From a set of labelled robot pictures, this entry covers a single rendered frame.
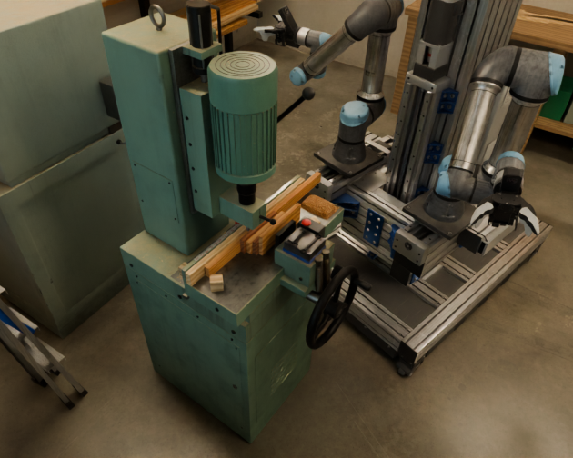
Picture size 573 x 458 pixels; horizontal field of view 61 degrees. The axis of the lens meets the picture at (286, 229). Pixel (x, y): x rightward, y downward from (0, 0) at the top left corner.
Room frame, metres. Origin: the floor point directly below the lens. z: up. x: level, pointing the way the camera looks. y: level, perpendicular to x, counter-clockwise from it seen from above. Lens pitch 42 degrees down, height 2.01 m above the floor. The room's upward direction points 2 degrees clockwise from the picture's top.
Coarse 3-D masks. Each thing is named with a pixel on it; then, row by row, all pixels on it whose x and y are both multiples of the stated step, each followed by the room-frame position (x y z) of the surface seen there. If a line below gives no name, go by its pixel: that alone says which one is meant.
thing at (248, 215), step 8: (232, 192) 1.20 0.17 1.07; (224, 200) 1.16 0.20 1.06; (232, 200) 1.16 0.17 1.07; (256, 200) 1.16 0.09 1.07; (224, 208) 1.17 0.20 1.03; (232, 208) 1.15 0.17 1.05; (240, 208) 1.13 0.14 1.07; (248, 208) 1.12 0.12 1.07; (256, 208) 1.12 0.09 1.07; (264, 208) 1.15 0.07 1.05; (232, 216) 1.15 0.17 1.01; (240, 216) 1.13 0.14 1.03; (248, 216) 1.11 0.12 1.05; (256, 216) 1.12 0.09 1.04; (248, 224) 1.11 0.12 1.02; (256, 224) 1.12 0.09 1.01
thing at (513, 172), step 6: (504, 168) 1.02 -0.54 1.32; (510, 168) 1.01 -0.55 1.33; (516, 168) 1.01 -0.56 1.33; (504, 174) 1.00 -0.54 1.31; (510, 174) 1.00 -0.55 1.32; (516, 174) 0.99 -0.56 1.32; (522, 174) 0.99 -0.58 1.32; (504, 180) 1.01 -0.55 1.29; (510, 180) 0.99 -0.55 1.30; (516, 180) 0.99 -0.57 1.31; (504, 186) 1.02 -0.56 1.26; (510, 186) 1.01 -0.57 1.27; (516, 186) 1.01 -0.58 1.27; (516, 192) 1.02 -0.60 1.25
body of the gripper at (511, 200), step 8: (496, 184) 1.08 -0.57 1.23; (496, 192) 1.03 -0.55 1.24; (504, 192) 1.02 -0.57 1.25; (512, 192) 1.02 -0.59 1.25; (520, 192) 1.05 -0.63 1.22; (496, 200) 0.99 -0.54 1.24; (504, 200) 0.99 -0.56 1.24; (512, 200) 0.99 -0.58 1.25; (520, 200) 0.98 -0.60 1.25; (496, 208) 0.98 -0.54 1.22; (504, 208) 0.97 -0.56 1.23; (512, 208) 0.96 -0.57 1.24; (488, 216) 1.02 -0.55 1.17; (496, 216) 0.98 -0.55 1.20; (504, 216) 0.97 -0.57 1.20; (512, 216) 0.96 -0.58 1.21; (496, 224) 0.97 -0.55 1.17; (504, 224) 0.97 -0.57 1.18; (512, 224) 0.96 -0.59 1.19
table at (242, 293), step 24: (312, 216) 1.29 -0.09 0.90; (336, 216) 1.30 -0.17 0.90; (240, 264) 1.05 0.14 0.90; (264, 264) 1.05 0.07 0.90; (192, 288) 0.95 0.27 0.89; (240, 288) 0.95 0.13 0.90; (264, 288) 0.96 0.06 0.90; (288, 288) 1.01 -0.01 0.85; (312, 288) 1.01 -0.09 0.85; (216, 312) 0.90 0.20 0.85; (240, 312) 0.87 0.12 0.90
